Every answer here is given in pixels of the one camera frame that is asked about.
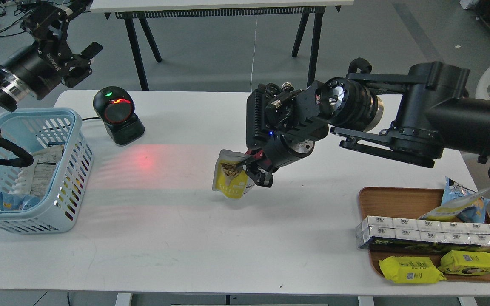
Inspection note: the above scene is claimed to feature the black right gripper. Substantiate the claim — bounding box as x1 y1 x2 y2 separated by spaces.
228 136 315 188

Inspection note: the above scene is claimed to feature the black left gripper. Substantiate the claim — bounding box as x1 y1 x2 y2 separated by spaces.
3 0 103 99

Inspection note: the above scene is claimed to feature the yellow bean snack pouch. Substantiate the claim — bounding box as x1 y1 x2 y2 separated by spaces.
212 149 255 199

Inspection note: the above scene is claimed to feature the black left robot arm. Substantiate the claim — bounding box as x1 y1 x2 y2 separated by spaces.
0 0 103 168

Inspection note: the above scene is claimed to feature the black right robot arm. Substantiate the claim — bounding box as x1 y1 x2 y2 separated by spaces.
236 58 490 187

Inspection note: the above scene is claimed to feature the light blue plastic basket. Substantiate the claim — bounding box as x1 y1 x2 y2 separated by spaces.
0 108 94 234

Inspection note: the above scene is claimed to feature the white snack bag in basket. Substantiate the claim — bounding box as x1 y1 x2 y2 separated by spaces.
10 144 64 199

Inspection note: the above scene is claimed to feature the blue snack bag in basket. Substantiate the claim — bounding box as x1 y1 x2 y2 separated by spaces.
0 192 40 211

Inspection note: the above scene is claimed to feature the yellow white snack pouch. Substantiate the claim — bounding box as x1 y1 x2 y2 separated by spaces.
419 190 487 221

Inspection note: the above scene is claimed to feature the blue snack bag on tray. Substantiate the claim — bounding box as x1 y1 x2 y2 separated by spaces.
441 177 490 223

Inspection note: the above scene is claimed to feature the black barcode scanner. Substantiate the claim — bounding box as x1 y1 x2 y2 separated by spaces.
93 86 145 145

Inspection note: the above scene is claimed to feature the silver milk carton pack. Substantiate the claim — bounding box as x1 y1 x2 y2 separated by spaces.
355 216 490 255

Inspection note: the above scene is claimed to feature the brown wooden tray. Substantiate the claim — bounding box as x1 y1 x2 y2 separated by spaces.
358 187 490 283

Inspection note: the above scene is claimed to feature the black leg background table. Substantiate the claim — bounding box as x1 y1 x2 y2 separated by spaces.
91 0 353 91

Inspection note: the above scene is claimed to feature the yellow wipes pack left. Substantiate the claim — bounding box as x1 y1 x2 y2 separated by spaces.
379 256 447 283

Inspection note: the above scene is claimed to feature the yellow wipes pack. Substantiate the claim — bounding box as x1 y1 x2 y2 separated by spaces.
437 250 490 276
379 256 447 283

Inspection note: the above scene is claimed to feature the yellow wipes pack right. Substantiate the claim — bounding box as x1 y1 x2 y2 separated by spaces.
437 250 490 276

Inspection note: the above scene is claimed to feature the white hanging cable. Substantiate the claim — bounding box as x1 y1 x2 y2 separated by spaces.
250 15 258 92

